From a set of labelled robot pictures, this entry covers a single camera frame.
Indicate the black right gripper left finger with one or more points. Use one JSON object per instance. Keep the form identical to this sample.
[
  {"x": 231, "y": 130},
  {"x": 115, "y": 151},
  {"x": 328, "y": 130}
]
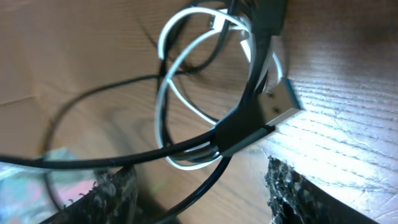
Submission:
[{"x": 113, "y": 200}]

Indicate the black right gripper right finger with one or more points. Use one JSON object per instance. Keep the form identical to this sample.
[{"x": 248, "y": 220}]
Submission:
[{"x": 294, "y": 199}]

